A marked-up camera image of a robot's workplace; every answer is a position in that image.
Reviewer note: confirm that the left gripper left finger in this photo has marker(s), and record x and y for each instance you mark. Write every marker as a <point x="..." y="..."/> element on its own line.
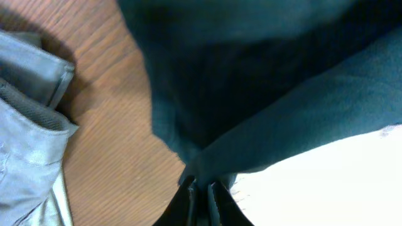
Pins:
<point x="182" y="210"/>

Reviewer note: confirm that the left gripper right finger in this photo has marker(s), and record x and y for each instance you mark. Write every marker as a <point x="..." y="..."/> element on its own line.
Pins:
<point x="223" y="210"/>

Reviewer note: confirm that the dark teal t-shirt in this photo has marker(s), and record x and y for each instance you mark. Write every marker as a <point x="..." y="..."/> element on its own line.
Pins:
<point x="239" y="85"/>

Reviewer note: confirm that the white crumpled garment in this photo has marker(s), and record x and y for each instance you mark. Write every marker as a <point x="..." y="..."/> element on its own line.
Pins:
<point x="354" y="181"/>

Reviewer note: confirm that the grey folded shorts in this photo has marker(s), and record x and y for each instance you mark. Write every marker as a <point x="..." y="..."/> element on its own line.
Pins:
<point x="34" y="135"/>

